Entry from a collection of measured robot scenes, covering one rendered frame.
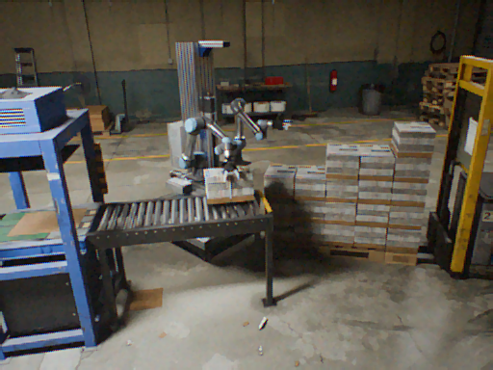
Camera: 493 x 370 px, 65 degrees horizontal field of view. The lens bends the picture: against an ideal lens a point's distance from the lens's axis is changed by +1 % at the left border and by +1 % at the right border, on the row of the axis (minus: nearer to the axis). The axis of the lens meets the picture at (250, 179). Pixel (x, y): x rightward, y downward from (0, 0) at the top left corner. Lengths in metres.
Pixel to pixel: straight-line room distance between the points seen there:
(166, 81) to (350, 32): 4.81
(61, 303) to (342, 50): 9.10
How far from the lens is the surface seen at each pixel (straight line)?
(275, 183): 3.62
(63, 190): 2.61
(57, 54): 10.28
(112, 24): 10.00
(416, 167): 3.60
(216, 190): 3.03
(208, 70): 3.83
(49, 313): 3.21
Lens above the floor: 2.10
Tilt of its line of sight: 21 degrees down
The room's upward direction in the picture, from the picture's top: 1 degrees counter-clockwise
